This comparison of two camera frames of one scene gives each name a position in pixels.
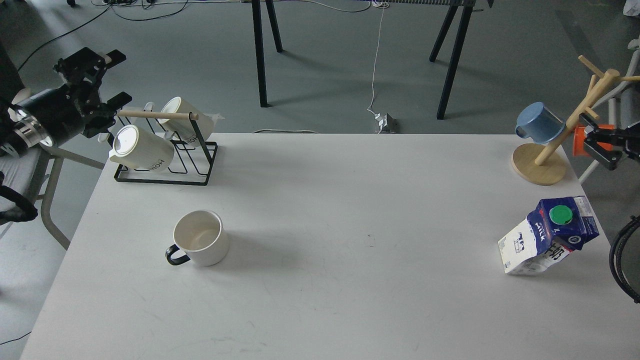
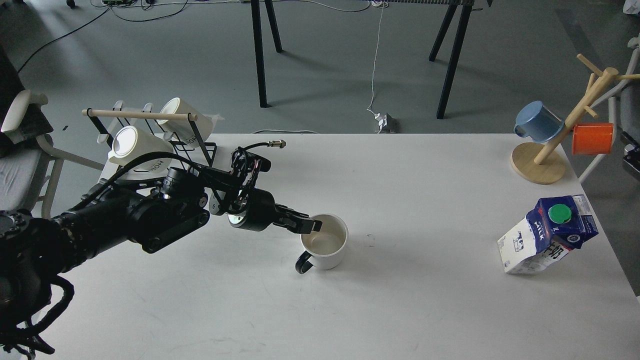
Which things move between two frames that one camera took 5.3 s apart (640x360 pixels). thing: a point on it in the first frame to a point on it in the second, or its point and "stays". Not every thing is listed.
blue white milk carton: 558,226 stays
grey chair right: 628,93 stays
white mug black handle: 203,235 to 325,249
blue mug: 535,121 stays
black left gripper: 75,106 to 252,208
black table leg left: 256,12 stays
